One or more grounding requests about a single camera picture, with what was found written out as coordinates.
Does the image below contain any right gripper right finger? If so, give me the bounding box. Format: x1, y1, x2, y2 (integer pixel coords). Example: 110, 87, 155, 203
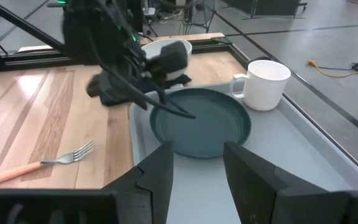
223, 140, 352, 224

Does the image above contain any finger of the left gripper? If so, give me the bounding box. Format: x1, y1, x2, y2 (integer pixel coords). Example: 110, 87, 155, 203
152, 82, 190, 114
126, 91, 196, 120

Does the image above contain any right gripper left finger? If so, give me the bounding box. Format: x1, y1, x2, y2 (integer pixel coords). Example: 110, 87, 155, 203
102, 140, 175, 224

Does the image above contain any white bowl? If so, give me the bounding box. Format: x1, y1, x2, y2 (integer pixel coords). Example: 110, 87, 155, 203
141, 38, 193, 82

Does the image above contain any white mug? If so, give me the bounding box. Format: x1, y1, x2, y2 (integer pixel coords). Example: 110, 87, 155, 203
229, 59, 292, 112

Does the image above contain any orange-handled fork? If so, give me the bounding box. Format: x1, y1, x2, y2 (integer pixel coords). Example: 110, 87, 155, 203
0, 140, 96, 191

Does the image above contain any grey plastic tray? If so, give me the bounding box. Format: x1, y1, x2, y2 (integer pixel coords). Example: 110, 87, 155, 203
128, 81, 358, 224

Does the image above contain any black floor fan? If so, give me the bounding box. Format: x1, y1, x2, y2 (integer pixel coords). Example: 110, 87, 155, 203
183, 0, 216, 34

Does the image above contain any dark background table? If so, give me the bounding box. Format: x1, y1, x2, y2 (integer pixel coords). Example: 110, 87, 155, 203
222, 0, 309, 19

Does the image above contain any black aluminium table frame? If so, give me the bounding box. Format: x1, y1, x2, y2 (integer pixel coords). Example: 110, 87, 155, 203
0, 0, 358, 184

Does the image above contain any yellow extension cable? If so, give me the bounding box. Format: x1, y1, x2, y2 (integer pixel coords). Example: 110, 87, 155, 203
308, 59, 358, 78

